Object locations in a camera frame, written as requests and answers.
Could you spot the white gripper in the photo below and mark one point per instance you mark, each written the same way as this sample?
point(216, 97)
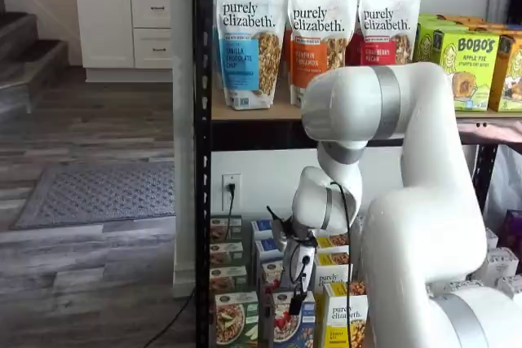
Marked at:
point(297, 260)

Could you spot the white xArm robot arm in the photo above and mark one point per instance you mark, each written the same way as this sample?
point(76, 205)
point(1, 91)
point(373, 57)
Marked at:
point(428, 221)

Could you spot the yellow purely elizabeth box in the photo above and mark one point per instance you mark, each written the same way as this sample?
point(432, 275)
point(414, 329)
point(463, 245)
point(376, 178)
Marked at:
point(334, 242)
point(330, 276)
point(338, 323)

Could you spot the wooden shelf board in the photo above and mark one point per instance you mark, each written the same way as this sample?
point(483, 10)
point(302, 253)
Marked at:
point(281, 111)

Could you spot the purple patterned box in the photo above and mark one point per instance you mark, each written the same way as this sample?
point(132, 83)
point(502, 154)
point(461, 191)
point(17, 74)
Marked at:
point(514, 230)

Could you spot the black metal shelf rack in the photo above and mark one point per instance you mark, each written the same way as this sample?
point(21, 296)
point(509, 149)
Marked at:
point(203, 79)

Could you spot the green Bobo's apple pie box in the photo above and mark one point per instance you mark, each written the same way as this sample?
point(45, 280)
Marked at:
point(428, 42)
point(477, 62)

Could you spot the yellow Bobo's box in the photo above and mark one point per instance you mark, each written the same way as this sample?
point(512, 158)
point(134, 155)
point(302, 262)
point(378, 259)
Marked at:
point(507, 75)
point(489, 27)

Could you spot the gray door mat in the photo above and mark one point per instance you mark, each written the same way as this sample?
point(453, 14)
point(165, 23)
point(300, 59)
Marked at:
point(102, 193)

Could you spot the vanilla chocolate chip granola bag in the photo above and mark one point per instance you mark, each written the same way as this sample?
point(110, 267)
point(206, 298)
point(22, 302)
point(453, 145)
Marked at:
point(244, 58)

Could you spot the pumpkin cinnamon granola bag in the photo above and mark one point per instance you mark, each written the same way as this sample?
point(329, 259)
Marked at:
point(314, 46)

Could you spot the cranberry pecan granola bag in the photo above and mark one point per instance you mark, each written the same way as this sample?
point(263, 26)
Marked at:
point(387, 22)

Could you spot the white kitchen cabinet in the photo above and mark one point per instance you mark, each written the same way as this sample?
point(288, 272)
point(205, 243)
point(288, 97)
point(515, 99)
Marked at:
point(106, 22)

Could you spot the dark wooden staircase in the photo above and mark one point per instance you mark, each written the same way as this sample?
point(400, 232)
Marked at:
point(24, 50)

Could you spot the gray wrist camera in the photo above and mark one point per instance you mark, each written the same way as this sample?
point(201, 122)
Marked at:
point(280, 238)

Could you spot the white wall outlet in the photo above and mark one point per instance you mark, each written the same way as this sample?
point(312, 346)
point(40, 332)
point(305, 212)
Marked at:
point(236, 201)

